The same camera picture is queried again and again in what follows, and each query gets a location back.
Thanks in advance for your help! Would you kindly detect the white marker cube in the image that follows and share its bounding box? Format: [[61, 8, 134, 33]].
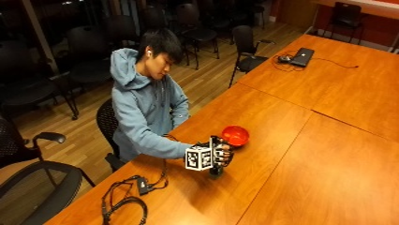
[[183, 144, 215, 172]]

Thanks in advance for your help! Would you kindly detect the red bowl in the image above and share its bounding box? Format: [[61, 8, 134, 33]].
[[221, 125, 250, 147]]

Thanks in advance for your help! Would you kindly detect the small black hub box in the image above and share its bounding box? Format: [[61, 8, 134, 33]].
[[136, 176, 153, 197]]

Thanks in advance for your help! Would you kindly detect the the person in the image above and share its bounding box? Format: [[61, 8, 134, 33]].
[[109, 27, 194, 163]]

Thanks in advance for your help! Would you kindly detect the black mesh office chair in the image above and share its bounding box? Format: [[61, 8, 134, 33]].
[[94, 98, 128, 173]]

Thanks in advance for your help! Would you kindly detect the black padded armchair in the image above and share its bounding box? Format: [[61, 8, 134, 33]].
[[227, 24, 277, 89]]

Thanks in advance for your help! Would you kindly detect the black laptop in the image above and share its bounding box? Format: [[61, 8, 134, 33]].
[[289, 47, 316, 68]]

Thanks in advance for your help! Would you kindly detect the group of dark stacking chairs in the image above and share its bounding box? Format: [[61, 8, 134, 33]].
[[0, 0, 267, 121]]

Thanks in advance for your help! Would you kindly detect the black mesh armchair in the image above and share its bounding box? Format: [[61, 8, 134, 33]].
[[0, 115, 68, 170], [0, 160, 97, 225]]

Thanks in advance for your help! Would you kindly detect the black armless chair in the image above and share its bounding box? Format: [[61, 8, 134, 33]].
[[323, 1, 367, 45]]

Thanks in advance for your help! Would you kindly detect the thin black glove cable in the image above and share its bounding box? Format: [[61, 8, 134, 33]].
[[149, 133, 180, 192]]

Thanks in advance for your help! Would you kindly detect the thick black looped cable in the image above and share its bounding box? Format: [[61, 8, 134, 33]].
[[101, 174, 150, 225]]

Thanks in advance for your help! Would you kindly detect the thin black laptop cable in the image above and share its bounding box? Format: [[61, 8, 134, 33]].
[[271, 51, 360, 73]]

